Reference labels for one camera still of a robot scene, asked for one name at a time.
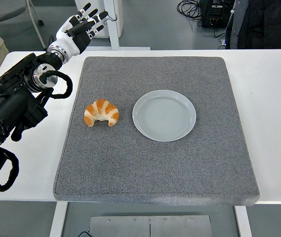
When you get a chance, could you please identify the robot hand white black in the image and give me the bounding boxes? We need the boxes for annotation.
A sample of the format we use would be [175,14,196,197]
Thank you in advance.
[47,2,108,57]

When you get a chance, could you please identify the croissant bread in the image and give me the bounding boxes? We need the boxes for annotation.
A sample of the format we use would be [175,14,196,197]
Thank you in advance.
[84,99,120,127]

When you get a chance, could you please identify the grey round plate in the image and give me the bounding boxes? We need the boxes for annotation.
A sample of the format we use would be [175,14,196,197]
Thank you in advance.
[132,89,197,142]

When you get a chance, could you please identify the grey metal plate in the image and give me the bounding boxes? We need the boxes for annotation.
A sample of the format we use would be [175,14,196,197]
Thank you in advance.
[88,215,214,237]

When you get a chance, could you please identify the white cabinet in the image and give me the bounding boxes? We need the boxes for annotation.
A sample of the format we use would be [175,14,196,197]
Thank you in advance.
[75,0,123,39]

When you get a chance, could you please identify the grey office chair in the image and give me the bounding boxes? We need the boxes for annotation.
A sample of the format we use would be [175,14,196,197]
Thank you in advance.
[0,0,49,51]

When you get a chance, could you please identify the black electronics box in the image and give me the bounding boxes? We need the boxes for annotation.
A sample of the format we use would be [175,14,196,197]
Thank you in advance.
[199,0,236,28]

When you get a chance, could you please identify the grey felt mat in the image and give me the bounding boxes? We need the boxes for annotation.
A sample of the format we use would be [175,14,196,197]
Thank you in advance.
[53,56,260,207]

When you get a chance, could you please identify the white table leg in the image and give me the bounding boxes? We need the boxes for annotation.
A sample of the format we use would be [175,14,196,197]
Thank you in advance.
[49,201,68,237]
[234,205,253,237]

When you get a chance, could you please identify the white post with foot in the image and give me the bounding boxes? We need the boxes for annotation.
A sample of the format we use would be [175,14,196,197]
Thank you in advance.
[80,0,152,51]

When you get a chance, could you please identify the black cable on post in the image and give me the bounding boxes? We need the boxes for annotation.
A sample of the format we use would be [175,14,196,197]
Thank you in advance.
[103,9,118,25]

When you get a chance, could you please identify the black floor cables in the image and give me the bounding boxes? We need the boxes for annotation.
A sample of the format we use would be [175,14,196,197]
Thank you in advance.
[176,0,227,47]

